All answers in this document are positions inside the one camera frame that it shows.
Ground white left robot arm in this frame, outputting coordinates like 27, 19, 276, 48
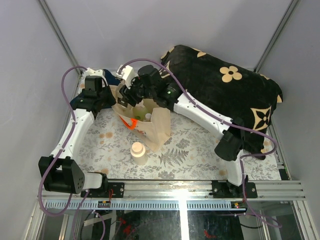
38, 74, 116, 198

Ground dark blue cloth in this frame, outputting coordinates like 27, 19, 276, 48
77, 69, 120, 96

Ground floral patterned table mat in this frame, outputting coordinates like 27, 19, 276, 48
76, 70, 283, 181

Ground black floral plush blanket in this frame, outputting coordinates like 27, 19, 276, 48
160, 45, 284, 160

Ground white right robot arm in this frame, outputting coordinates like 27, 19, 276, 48
116, 65, 246, 198

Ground small clear white-capped bottle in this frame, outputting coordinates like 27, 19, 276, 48
145, 113, 152, 122

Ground peach cylindrical bottle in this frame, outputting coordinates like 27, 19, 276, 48
130, 142, 148, 166

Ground green lotion pump bottle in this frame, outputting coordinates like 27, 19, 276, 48
132, 105, 148, 121

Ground square glass perfume bottle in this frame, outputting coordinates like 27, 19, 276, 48
117, 97, 129, 108

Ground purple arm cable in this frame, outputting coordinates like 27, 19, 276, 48
118, 58, 282, 229
37, 65, 107, 240

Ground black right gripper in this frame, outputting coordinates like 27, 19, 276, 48
119, 74, 156, 107

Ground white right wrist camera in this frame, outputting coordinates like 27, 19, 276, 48
115, 64, 138, 89

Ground aluminium mounting rail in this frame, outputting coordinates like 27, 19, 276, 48
80, 179, 306, 200

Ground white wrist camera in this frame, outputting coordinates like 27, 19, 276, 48
82, 67, 104, 78
115, 64, 138, 89

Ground beige canvas tote bag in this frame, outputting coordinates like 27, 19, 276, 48
112, 99, 171, 153

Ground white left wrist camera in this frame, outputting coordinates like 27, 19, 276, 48
82, 67, 104, 78

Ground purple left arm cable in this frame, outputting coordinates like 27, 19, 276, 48
37, 65, 107, 240

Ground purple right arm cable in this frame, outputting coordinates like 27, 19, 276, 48
118, 58, 282, 229

